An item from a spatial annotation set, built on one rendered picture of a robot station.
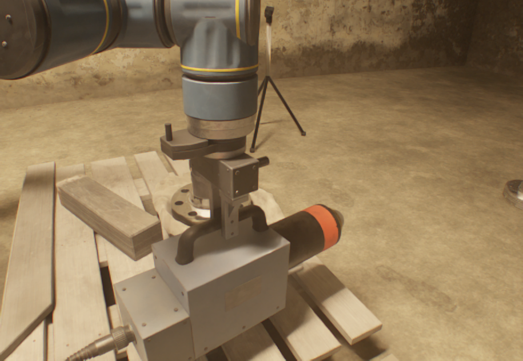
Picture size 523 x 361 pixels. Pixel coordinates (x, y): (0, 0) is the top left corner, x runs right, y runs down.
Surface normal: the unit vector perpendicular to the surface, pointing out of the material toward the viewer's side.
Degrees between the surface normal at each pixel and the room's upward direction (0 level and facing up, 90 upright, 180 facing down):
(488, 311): 0
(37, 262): 0
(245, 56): 90
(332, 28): 90
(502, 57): 90
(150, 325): 0
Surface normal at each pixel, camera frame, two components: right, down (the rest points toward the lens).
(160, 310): 0.02, -0.90
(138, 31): -0.09, 0.84
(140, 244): 0.79, 0.28
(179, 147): 0.26, 0.43
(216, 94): 0.01, 0.44
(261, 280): 0.61, 0.36
